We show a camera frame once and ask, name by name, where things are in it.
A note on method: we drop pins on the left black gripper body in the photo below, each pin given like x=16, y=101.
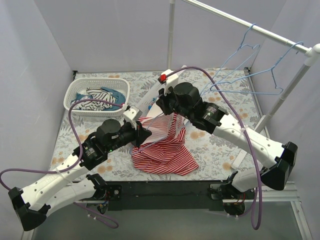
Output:
x=138, y=135

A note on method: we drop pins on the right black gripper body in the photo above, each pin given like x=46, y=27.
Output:
x=165, y=102

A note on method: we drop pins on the red white striped tank top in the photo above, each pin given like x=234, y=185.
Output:
x=176, y=160

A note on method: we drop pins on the light blue hanger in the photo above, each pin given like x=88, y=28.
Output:
x=164, y=132
x=270, y=70
x=240, y=47

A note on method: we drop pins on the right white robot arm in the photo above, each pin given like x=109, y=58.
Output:
x=277, y=159

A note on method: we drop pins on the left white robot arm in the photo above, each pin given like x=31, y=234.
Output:
x=71, y=180

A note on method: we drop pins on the cream white garment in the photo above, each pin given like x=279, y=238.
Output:
x=155, y=111

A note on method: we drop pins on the white rectangular laundry basket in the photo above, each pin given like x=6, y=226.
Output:
x=153, y=92

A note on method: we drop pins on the colourful blue orange garment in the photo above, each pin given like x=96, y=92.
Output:
x=151, y=103

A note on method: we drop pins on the white oval laundry basket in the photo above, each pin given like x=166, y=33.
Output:
x=81, y=84

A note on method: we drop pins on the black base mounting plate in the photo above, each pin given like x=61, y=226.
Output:
x=171, y=195

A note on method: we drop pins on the silver white clothes rack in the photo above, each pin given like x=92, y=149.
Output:
x=312, y=55

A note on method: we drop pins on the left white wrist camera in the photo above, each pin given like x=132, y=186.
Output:
x=132, y=115

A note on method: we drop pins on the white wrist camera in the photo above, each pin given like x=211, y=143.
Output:
x=169, y=81
x=132, y=115

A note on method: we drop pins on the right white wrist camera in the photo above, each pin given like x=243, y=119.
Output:
x=169, y=81

